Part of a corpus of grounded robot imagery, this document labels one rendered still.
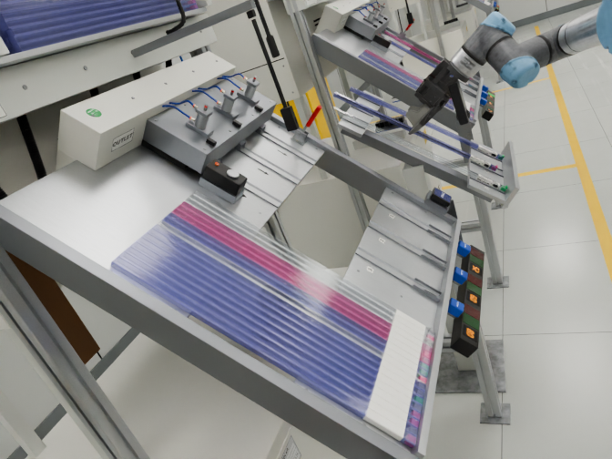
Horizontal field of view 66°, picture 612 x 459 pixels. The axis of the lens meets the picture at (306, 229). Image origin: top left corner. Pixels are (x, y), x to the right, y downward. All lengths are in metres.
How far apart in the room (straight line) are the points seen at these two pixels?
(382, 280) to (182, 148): 0.46
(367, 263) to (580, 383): 1.03
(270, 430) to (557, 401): 1.02
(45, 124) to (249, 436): 0.73
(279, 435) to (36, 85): 0.75
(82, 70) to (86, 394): 0.56
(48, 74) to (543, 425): 1.55
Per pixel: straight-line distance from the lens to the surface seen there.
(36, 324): 0.85
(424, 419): 0.76
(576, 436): 1.67
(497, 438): 1.67
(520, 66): 1.25
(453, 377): 1.84
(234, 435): 1.05
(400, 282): 0.96
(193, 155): 0.93
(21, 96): 0.87
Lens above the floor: 1.30
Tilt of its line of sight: 23 degrees down
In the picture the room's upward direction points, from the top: 21 degrees counter-clockwise
